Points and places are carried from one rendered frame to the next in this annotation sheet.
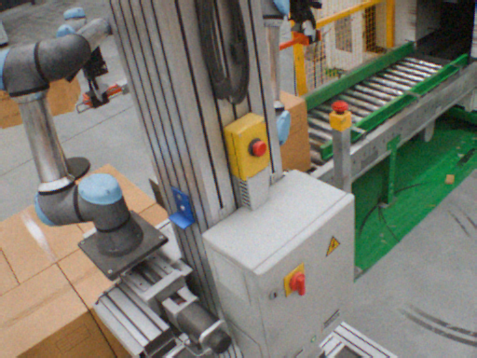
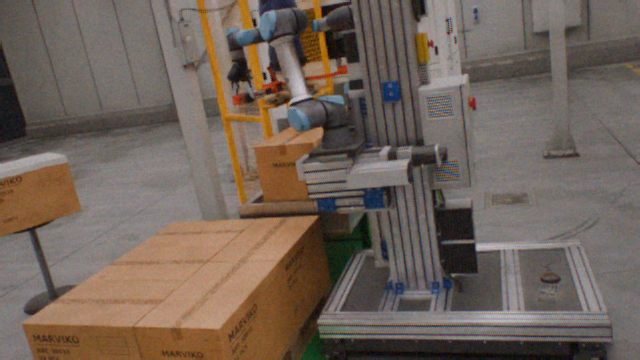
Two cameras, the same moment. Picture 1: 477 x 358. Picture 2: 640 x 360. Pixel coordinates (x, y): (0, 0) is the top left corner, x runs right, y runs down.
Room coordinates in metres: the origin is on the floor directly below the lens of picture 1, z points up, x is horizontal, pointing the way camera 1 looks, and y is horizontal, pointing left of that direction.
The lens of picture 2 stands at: (-0.88, 1.94, 1.57)
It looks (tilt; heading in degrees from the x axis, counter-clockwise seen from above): 15 degrees down; 325
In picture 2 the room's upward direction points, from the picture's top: 10 degrees counter-clockwise
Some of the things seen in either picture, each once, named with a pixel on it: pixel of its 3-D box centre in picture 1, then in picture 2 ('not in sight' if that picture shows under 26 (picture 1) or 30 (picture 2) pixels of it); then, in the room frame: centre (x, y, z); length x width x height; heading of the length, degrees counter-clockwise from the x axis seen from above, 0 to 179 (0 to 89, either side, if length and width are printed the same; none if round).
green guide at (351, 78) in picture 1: (345, 78); not in sight; (2.88, -0.85, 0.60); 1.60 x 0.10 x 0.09; 123
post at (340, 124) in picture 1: (343, 202); not in sight; (1.71, -0.48, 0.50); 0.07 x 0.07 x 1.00; 33
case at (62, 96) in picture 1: (34, 86); (20, 193); (3.36, 1.43, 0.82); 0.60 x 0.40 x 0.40; 92
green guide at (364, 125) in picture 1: (411, 100); not in sight; (2.43, -1.14, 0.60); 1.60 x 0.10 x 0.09; 123
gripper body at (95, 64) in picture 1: (91, 61); (241, 70); (1.72, 0.47, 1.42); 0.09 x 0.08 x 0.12; 119
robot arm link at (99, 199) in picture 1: (102, 199); (330, 109); (1.11, 0.41, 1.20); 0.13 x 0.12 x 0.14; 85
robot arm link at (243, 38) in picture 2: (74, 32); (245, 37); (1.62, 0.47, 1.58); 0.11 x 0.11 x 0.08; 85
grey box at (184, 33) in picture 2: not in sight; (187, 42); (2.99, 0.16, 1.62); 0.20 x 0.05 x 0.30; 123
